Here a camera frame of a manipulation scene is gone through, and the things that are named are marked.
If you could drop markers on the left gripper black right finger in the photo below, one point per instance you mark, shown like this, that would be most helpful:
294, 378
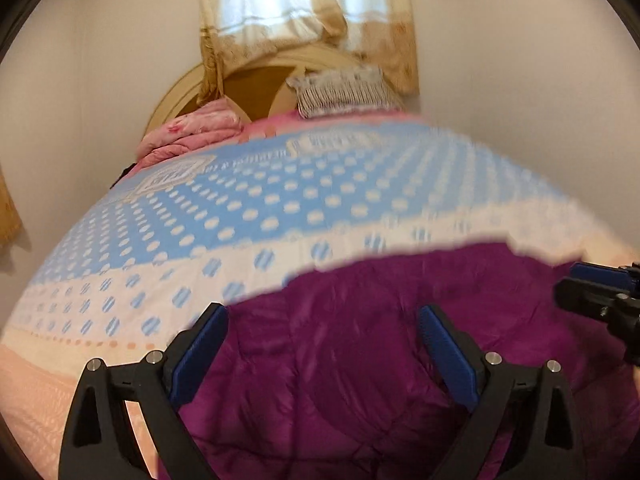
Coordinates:
537, 401

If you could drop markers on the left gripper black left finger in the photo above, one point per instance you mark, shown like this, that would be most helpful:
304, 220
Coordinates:
99, 441

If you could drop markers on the purple quilted down jacket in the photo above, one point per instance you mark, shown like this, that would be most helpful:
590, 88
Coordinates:
328, 378

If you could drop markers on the blue peach dotted bedspread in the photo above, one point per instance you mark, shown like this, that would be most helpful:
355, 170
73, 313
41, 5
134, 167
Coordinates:
244, 215

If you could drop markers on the grey striped pillow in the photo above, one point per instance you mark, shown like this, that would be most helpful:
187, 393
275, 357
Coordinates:
361, 89

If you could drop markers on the pink folded blanket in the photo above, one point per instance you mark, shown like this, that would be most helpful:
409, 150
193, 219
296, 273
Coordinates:
212, 123

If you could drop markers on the cream wooden headboard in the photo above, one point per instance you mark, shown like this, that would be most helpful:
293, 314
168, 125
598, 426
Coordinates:
258, 90

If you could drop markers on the beige lace window curtain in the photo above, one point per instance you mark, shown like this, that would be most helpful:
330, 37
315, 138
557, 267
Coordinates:
235, 33

